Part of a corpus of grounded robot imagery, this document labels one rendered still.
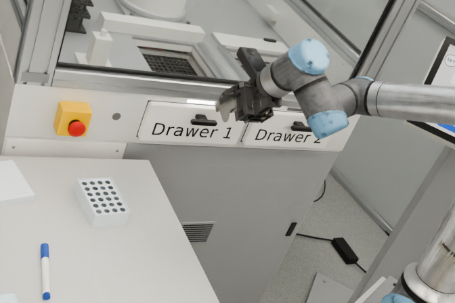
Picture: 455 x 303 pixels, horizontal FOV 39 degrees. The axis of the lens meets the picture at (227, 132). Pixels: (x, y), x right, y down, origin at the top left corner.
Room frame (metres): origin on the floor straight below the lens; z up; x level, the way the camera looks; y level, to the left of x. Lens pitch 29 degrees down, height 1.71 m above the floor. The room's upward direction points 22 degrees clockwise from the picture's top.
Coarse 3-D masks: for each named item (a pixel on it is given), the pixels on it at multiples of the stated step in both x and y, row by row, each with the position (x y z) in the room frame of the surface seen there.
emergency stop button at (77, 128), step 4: (72, 124) 1.23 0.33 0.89; (76, 124) 1.23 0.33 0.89; (80, 124) 1.24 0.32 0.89; (84, 124) 1.25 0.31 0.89; (68, 128) 1.23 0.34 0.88; (72, 128) 1.23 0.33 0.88; (76, 128) 1.23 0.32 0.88; (80, 128) 1.24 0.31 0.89; (84, 128) 1.25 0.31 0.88; (68, 132) 1.23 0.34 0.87; (72, 132) 1.23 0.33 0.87; (76, 132) 1.23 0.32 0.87; (80, 132) 1.24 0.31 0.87; (84, 132) 1.25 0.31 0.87; (72, 136) 1.23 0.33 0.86; (76, 136) 1.24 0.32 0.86
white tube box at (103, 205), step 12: (84, 180) 1.18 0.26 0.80; (96, 180) 1.20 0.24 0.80; (108, 180) 1.22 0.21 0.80; (84, 192) 1.14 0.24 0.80; (96, 192) 1.16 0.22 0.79; (108, 192) 1.17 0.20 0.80; (84, 204) 1.12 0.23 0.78; (96, 204) 1.12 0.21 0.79; (108, 204) 1.13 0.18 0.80; (120, 204) 1.16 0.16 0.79; (96, 216) 1.08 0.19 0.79; (108, 216) 1.10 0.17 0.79; (120, 216) 1.12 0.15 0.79
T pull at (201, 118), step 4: (196, 116) 1.46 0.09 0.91; (200, 116) 1.46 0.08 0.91; (204, 116) 1.47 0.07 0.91; (192, 120) 1.43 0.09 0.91; (196, 120) 1.43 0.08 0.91; (200, 120) 1.44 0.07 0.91; (204, 120) 1.45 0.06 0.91; (208, 120) 1.45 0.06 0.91; (212, 120) 1.46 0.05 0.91; (192, 124) 1.43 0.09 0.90; (196, 124) 1.43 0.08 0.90; (200, 124) 1.44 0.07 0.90; (204, 124) 1.45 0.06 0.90; (208, 124) 1.45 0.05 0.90; (212, 124) 1.46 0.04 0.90; (216, 124) 1.46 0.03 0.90
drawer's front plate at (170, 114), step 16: (160, 112) 1.41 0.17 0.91; (176, 112) 1.43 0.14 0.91; (192, 112) 1.46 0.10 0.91; (208, 112) 1.49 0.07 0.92; (144, 128) 1.39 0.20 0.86; (160, 128) 1.42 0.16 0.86; (176, 128) 1.44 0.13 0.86; (208, 128) 1.50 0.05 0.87; (224, 128) 1.53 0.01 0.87; (240, 128) 1.55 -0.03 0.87
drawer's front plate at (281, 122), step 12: (276, 120) 1.62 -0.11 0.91; (288, 120) 1.64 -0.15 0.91; (300, 120) 1.66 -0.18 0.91; (252, 132) 1.58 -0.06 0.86; (264, 132) 1.60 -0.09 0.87; (276, 132) 1.63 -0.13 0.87; (288, 132) 1.65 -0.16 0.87; (300, 132) 1.67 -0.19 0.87; (312, 132) 1.70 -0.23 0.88; (252, 144) 1.59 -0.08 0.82; (264, 144) 1.61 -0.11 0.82; (276, 144) 1.64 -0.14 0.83; (288, 144) 1.66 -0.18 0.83; (300, 144) 1.69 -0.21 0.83; (312, 144) 1.71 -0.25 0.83; (324, 144) 1.74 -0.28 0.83
